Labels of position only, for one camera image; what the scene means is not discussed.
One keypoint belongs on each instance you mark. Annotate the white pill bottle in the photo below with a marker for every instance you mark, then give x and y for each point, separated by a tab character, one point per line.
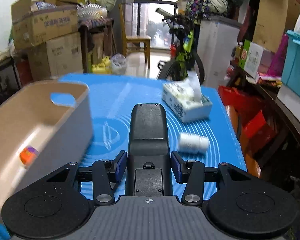
192	143

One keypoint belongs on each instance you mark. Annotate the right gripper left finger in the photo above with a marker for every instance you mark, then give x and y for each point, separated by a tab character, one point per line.
105	172

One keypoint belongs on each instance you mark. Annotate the purple orange toy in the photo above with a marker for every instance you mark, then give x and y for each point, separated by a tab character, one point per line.
28	155

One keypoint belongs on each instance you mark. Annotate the black remote control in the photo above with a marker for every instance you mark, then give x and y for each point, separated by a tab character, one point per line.
148	157

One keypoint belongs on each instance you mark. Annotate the blue silicone baking mat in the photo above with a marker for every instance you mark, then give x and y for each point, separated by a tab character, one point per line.
60	205

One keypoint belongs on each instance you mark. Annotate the top open cardboard box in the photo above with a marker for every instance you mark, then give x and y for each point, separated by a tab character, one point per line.
35	22

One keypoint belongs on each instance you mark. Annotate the green black bicycle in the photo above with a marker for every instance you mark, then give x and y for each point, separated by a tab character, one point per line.
185	56

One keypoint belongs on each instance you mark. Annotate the white tissue pack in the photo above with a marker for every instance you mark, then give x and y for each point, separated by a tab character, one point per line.
186	100

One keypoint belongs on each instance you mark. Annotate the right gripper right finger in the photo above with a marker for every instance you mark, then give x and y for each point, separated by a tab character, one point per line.
192	174

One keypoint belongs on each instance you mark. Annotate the yellow detergent jug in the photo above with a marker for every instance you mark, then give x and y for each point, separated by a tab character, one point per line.
102	68

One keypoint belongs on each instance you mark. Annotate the wooden chair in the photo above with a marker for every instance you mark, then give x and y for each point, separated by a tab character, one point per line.
143	43

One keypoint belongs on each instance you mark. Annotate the beige plastic storage bin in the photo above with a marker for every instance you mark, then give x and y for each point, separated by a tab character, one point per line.
52	117

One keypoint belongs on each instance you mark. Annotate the translucent plastic bag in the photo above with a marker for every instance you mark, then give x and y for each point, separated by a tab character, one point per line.
118	64

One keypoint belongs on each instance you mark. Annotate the large stacked cardboard box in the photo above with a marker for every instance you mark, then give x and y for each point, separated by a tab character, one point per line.
56	57

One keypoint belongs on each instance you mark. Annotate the teal plastic storage crate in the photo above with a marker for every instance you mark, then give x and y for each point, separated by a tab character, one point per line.
291	71

